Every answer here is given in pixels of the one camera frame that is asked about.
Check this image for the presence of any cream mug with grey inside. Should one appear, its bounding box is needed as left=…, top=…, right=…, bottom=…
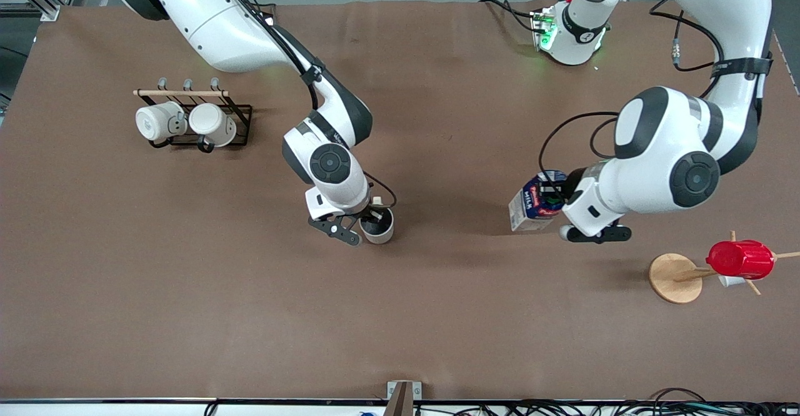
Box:
left=359, top=197, right=396, bottom=245

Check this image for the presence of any blue milk carton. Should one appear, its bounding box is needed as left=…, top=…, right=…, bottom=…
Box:
left=508, top=170, right=569, bottom=234

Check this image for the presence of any red plastic cup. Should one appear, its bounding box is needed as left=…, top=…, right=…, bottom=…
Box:
left=706, top=240, right=776, bottom=280

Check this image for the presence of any wooden mug tree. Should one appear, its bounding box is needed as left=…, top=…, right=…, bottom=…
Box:
left=648, top=230, right=800, bottom=305

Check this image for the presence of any plain white mug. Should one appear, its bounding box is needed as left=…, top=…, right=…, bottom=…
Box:
left=189, top=103, right=238, bottom=148

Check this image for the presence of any white mug with grey print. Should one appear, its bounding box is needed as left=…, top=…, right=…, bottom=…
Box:
left=136, top=102, right=188, bottom=142

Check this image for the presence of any black wire mug rack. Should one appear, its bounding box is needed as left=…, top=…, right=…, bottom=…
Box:
left=133, top=77, right=253, bottom=153

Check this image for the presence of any grey metal camera bracket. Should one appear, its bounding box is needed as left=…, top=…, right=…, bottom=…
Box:
left=387, top=380, right=423, bottom=416

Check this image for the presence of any black base cable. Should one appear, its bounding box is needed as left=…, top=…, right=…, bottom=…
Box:
left=479, top=0, right=539, bottom=31

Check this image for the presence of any black cable bundle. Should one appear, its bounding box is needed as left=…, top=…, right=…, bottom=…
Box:
left=431, top=388, right=800, bottom=416

